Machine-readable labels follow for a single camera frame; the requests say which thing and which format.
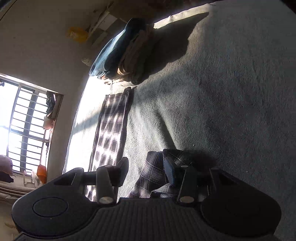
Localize dark navy garment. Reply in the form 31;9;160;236
0;155;14;183

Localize yellow box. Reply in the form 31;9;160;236
67;27;88;43

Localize grey curtain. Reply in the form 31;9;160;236
0;181;35;199

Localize white low shelf unit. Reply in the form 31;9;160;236
81;2;127;67

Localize dark plaid flannel pants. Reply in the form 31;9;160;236
93;87;195;198

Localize folded clothes stack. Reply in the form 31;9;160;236
89;18;155;85

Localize window security bars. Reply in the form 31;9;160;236
1;79;52;173

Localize dark cloth in box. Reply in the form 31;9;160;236
46;91;63;120

